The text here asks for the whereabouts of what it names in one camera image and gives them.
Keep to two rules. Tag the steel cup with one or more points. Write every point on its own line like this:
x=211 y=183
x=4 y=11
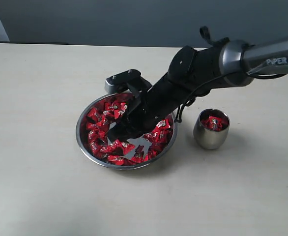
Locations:
x=209 y=139

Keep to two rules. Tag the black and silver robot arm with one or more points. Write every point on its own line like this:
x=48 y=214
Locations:
x=192 y=74

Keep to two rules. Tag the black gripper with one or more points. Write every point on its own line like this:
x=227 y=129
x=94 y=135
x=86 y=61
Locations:
x=153 y=106

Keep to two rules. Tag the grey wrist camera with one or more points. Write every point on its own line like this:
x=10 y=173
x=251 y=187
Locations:
x=128 y=80

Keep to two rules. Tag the round steel plate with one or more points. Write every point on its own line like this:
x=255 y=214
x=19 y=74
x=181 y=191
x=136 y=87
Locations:
x=94 y=143

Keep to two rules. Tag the red snack packet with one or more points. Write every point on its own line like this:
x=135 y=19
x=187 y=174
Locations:
x=163 y=124
x=116 y=160
x=214 y=123
x=93 y=115
x=124 y=147

